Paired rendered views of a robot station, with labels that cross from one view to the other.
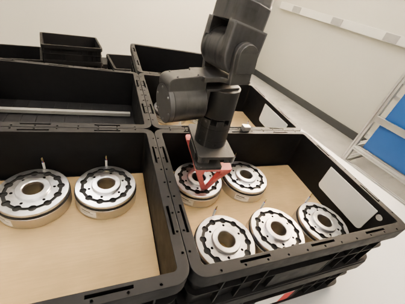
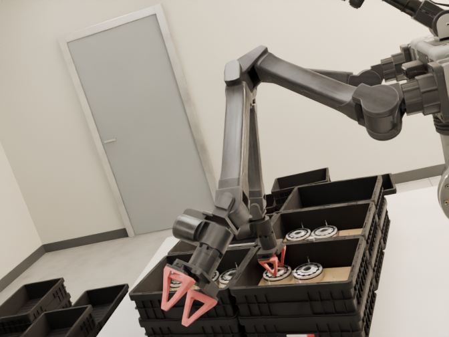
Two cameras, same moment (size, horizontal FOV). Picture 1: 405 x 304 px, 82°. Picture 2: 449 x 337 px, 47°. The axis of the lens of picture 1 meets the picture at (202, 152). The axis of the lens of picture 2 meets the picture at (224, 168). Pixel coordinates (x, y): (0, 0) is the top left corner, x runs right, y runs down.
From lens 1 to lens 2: 154 cm
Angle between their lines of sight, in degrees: 53
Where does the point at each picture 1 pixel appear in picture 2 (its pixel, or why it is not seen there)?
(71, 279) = not seen: hidden behind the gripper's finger
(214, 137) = (263, 244)
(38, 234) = not seen: hidden behind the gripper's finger
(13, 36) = (267, 182)
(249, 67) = (256, 212)
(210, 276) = (232, 289)
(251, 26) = (253, 198)
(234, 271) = (240, 289)
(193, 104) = (243, 230)
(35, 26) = (286, 166)
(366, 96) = not seen: outside the picture
